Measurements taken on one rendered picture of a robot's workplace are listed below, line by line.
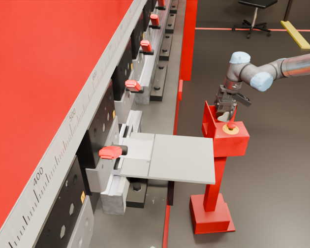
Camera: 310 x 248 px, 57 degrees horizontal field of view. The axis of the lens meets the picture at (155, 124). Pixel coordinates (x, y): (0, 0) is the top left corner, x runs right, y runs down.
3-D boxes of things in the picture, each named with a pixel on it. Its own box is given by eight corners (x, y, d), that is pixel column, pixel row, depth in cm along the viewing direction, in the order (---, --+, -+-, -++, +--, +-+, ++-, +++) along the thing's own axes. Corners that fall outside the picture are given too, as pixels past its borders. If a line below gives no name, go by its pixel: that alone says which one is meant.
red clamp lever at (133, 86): (138, 79, 57) (144, 86, 67) (117, 77, 57) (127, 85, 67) (137, 88, 57) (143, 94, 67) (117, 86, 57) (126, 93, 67)
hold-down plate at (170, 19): (173, 33, 191) (173, 29, 189) (165, 33, 191) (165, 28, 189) (175, 18, 214) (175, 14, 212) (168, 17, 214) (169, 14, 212)
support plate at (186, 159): (214, 184, 78) (215, 182, 77) (119, 176, 80) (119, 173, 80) (212, 140, 92) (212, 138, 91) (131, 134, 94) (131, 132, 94)
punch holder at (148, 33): (147, 54, 98) (146, 4, 88) (123, 53, 99) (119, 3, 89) (152, 37, 110) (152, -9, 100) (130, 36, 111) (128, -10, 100)
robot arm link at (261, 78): (282, 71, 111) (261, 58, 118) (262, 78, 106) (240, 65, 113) (276, 87, 116) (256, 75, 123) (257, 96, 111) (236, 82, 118)
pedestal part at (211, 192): (214, 211, 172) (229, 145, 138) (204, 211, 171) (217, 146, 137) (212, 202, 176) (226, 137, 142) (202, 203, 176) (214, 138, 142)
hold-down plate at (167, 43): (168, 61, 160) (169, 56, 158) (159, 60, 160) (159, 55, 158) (172, 39, 183) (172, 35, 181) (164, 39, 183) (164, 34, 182)
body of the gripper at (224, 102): (212, 104, 136) (218, 81, 129) (230, 104, 137) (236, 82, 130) (217, 113, 130) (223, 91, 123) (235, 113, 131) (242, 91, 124)
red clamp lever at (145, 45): (150, 39, 73) (154, 49, 82) (134, 38, 73) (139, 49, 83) (150, 46, 72) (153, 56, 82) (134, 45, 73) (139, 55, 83)
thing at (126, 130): (121, 174, 83) (120, 168, 81) (111, 174, 84) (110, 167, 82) (133, 130, 99) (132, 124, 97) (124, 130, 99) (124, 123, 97)
